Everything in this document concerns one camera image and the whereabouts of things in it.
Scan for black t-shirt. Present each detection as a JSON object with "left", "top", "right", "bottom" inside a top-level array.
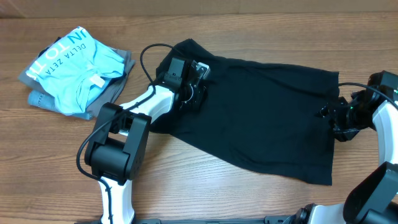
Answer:
[{"left": 151, "top": 39, "right": 339, "bottom": 185}]

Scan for light blue printed t-shirt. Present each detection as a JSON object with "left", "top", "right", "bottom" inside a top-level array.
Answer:
[{"left": 24, "top": 27, "right": 124, "bottom": 115}]

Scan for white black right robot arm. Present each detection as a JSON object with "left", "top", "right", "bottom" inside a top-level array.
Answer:
[{"left": 282, "top": 101, "right": 397, "bottom": 224}]

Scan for grey folded garment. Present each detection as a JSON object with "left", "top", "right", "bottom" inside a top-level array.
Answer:
[{"left": 18, "top": 49, "right": 135, "bottom": 117}]

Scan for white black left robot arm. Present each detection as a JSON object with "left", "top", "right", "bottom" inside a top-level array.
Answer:
[{"left": 82, "top": 58, "right": 210, "bottom": 223}]

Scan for blue denim folded jeans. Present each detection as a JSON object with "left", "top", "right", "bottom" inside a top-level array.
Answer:
[{"left": 27, "top": 90, "right": 94, "bottom": 120}]

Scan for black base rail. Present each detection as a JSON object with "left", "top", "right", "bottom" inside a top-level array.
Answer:
[{"left": 133, "top": 215, "right": 289, "bottom": 224}]

